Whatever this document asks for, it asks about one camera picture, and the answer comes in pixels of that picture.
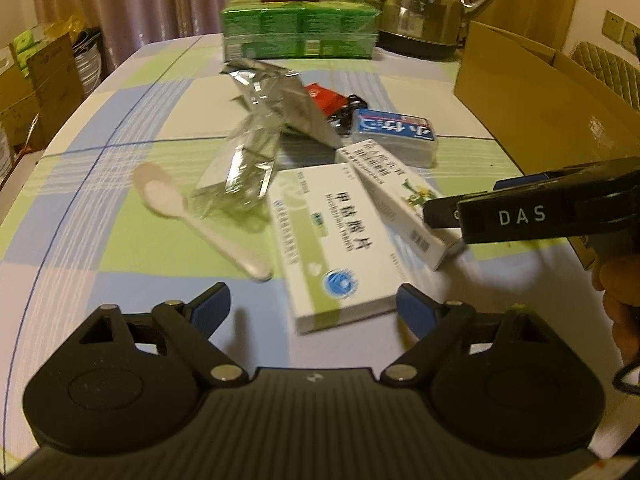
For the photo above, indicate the stainless steel kettle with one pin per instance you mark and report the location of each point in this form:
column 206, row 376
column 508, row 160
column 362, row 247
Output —
column 415, row 5

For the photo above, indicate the large white medicine box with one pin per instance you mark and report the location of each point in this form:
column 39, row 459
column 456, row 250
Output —
column 325, row 240

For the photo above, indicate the stack of steel basins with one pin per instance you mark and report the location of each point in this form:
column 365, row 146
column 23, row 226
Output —
column 89, row 60

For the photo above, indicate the quilted chair back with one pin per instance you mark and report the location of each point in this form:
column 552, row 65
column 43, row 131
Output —
column 605, row 70

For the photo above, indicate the silver foil bag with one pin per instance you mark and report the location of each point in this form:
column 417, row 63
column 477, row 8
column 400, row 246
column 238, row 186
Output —
column 280, row 95

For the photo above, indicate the cardboard carton with green packs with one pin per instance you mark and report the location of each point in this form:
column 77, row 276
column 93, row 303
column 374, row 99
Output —
column 50, row 60

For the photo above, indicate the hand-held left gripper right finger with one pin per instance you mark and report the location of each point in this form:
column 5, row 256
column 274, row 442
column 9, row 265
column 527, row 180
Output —
column 412, row 310

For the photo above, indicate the blue white tissue pack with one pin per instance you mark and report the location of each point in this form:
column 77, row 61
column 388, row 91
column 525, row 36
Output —
column 395, row 135

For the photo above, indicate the white plastic spoon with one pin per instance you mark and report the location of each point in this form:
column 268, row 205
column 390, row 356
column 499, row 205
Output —
column 155, row 190

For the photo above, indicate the plain brown cardboard carton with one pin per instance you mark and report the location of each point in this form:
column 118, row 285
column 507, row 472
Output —
column 20, row 130

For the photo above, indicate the wall socket plate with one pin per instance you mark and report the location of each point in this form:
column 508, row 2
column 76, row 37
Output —
column 620, row 27

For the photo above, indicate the brown cardboard box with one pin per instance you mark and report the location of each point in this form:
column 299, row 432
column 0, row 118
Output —
column 525, row 105

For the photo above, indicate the red snack packet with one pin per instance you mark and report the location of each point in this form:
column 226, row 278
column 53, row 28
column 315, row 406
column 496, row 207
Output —
column 325, row 97

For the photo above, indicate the clear crumpled plastic wrapper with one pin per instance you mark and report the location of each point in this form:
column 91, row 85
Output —
column 235, row 175

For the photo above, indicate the white medicine box yellow flower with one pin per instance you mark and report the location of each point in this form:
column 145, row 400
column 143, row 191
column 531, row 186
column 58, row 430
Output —
column 385, row 180

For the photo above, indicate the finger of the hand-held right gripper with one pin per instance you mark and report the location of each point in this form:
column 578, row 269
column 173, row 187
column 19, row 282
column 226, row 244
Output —
column 442, row 212
column 520, row 182

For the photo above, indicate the checked pastel tablecloth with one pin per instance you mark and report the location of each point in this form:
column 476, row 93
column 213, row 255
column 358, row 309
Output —
column 150, row 110

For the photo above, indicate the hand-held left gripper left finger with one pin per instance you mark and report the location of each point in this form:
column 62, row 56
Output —
column 210, row 306

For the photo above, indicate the green wrapped tissue multipack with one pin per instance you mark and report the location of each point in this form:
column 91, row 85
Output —
column 295, row 30

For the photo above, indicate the person's right hand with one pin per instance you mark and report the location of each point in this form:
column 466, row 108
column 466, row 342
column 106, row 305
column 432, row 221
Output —
column 620, row 300

